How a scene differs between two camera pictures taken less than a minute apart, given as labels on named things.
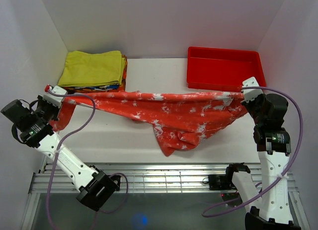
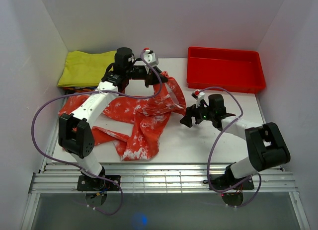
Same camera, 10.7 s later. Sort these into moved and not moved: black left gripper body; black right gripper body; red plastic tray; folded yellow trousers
Moved: black left gripper body; black right gripper body
Not moved: red plastic tray; folded yellow trousers
